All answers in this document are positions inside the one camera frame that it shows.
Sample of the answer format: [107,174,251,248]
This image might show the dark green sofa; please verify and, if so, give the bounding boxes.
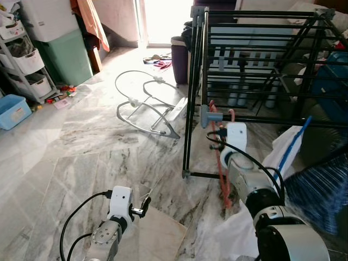
[275,63,348,261]

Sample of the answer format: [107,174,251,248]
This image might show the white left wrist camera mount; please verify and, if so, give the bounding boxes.
[108,186,134,221]

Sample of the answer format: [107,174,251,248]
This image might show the small colourful toys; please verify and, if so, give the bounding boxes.
[45,84,77,104]

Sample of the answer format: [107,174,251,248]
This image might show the pink plastic hanger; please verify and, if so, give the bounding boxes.
[208,103,237,210]

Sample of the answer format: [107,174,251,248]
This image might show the brown wooden cabinet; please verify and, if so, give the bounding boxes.
[70,0,104,74]

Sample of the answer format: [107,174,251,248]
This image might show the white shirt blue trim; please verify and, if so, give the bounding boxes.
[209,126,305,261]

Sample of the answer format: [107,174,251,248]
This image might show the blue plastic hanger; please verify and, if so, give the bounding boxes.
[277,115,313,175]

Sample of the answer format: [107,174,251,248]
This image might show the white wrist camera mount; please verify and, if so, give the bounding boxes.
[108,186,134,221]
[223,122,248,158]

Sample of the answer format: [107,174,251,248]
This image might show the purple bin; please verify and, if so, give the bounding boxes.
[171,36,191,85]

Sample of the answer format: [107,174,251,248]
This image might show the green laundry hamper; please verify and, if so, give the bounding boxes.
[34,28,94,88]

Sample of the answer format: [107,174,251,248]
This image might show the white drawer tower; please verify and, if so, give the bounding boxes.
[0,16,58,104]

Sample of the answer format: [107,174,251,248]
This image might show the orange hanging towel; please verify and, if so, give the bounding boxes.
[76,0,111,52]

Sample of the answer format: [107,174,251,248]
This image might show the white storage box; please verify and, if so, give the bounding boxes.
[19,0,79,43]

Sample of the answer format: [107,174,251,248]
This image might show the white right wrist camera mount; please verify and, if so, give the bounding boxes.
[223,122,248,158]

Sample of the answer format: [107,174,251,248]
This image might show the white wire bouncer frame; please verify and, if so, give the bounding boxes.
[115,70,188,140]

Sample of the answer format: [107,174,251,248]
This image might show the light blue plastic bin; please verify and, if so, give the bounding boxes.
[0,94,32,131]

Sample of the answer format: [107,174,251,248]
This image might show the pink slippers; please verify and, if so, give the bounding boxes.
[142,53,173,69]

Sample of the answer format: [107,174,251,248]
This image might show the black metal drying rack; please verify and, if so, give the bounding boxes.
[182,5,348,180]

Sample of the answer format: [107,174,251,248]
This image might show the blue plastic storage box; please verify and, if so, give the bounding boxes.
[313,52,348,127]

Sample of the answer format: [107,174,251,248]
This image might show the white baby cot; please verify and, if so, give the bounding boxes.
[209,24,283,107]

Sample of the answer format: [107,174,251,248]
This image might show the blue plaid shirt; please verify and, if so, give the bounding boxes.
[284,147,348,234]

